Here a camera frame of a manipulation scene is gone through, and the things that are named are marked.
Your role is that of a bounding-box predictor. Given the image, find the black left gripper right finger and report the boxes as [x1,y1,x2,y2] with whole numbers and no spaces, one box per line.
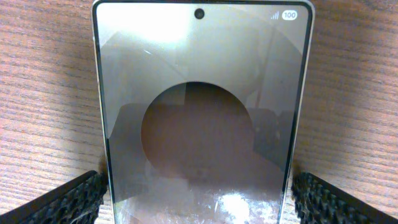
[291,172,397,224]

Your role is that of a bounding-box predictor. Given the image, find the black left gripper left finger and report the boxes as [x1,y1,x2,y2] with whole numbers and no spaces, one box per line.
[1,170,108,224]

